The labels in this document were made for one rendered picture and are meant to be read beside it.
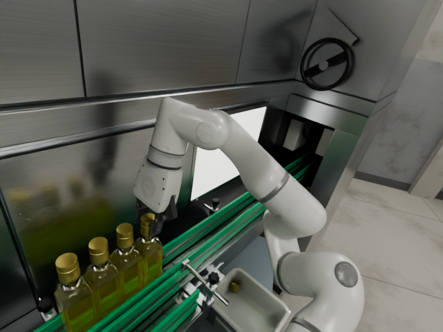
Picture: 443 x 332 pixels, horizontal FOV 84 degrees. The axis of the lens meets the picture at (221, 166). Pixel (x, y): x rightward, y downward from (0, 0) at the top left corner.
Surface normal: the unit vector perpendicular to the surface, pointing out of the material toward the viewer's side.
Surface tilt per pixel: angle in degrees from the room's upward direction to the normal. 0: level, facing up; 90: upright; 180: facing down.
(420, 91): 90
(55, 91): 90
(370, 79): 90
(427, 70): 90
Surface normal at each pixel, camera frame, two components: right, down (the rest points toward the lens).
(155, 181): -0.51, 0.07
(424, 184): -0.22, 0.45
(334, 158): -0.64, 0.29
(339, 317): -0.07, -0.26
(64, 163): 0.76, 0.43
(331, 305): -0.31, -0.31
